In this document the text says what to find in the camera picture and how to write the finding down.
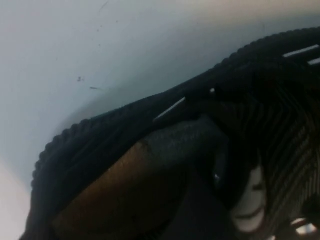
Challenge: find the black knit sneaker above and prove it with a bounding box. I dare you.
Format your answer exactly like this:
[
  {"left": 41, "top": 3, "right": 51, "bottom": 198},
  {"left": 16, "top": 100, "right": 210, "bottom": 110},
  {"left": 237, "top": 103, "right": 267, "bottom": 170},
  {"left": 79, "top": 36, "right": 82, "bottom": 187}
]
[{"left": 18, "top": 26, "right": 320, "bottom": 240}]

